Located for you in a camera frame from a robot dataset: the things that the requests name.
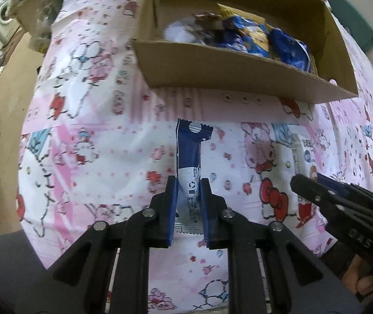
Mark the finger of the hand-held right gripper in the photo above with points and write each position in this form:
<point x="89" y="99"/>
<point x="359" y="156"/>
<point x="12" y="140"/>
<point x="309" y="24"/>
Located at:
<point x="330" y="184"/>
<point x="310" y="191"/>

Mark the person's right hand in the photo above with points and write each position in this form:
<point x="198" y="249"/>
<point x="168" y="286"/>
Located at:
<point x="366" y="278"/>

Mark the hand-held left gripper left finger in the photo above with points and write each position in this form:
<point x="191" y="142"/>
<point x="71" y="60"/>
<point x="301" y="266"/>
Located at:
<point x="172" y="216"/>

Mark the teal mat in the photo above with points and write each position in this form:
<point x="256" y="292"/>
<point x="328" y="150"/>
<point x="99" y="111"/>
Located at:
<point x="353" y="16"/>

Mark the cardboard box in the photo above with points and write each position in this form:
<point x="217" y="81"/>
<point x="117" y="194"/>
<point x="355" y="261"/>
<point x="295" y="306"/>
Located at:
<point x="222" y="72"/>

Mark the white printed snack packet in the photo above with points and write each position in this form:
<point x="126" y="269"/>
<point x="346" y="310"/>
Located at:
<point x="304" y="152"/>

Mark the navy white snack packet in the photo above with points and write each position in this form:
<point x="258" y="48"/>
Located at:
<point x="189" y="157"/>

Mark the clear plastic bags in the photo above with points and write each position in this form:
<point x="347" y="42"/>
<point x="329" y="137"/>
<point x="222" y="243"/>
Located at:
<point x="31" y="9"/>

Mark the pink cartoon printed blanket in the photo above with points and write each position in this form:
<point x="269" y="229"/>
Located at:
<point x="108" y="137"/>

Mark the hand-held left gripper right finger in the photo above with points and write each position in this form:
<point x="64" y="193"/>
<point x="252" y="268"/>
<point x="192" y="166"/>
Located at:
<point x="205" y="219"/>

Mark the dark clear snack packet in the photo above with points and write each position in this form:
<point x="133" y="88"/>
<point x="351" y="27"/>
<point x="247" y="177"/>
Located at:
<point x="189" y="29"/>

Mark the blue yellow snack bag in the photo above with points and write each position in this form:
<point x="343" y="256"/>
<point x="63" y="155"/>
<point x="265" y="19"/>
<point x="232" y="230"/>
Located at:
<point x="248" y="36"/>

